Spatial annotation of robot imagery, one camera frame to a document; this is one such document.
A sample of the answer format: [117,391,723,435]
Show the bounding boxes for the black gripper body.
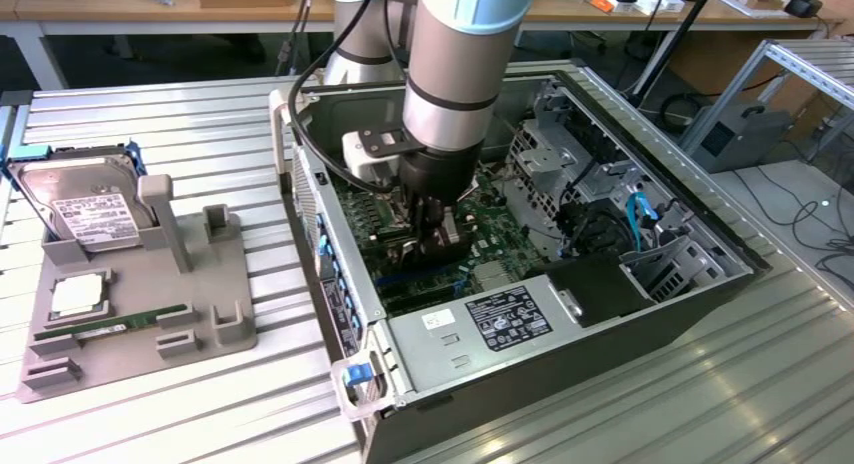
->
[397,147,484,206]

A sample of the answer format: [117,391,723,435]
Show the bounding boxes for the black green graphics card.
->
[389,208,472,278]

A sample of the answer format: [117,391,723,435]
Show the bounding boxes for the CPU socket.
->
[376,191,418,231]

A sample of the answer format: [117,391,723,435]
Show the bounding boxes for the green motherboard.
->
[332,153,554,320]

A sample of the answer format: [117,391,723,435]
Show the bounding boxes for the blue expansion slot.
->
[373,271,461,288]

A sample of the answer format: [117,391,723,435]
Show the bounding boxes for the silver chipset heatsink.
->
[469,263,518,290]

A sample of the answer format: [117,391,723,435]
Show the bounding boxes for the metal disk bay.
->
[502,116,588,235]
[616,231,752,305]

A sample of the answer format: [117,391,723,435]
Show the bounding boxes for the long black expansion slot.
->
[385,288,468,318]

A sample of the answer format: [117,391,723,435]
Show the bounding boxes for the black plastic shroud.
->
[522,253,659,329]

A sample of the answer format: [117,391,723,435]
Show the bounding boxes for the grey power supply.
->
[384,276,592,395]

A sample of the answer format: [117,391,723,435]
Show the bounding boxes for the open black PC case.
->
[268,68,775,464]

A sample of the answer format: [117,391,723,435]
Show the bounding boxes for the wooden desk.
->
[0,0,848,35]

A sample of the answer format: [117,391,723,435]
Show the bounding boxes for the grey parts rack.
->
[13,174,260,404]

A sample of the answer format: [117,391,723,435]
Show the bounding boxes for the black tripod pole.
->
[629,0,723,98]

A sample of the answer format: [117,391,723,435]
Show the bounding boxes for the grey metal cabinet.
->
[679,103,795,174]

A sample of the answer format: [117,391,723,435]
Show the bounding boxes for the silver hard disk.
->
[15,153,145,255]

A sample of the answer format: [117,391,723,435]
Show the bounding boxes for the silver CPU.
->
[49,273,111,318]

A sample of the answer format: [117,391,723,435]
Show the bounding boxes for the hard drive in blue caddy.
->
[0,137,149,235]

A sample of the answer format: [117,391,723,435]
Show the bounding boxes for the black desk device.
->
[780,0,828,19]

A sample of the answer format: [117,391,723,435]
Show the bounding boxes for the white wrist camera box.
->
[340,127,426,186]

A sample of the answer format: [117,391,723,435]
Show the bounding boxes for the black wire bundle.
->
[552,198,635,263]

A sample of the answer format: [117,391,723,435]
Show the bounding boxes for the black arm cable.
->
[277,0,401,195]

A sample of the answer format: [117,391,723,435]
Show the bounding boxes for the blue disk wire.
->
[624,190,663,255]

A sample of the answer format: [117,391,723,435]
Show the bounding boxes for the black floor cables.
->
[756,166,854,290]

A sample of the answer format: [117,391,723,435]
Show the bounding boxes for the aluminium profile frame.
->
[692,37,854,168]

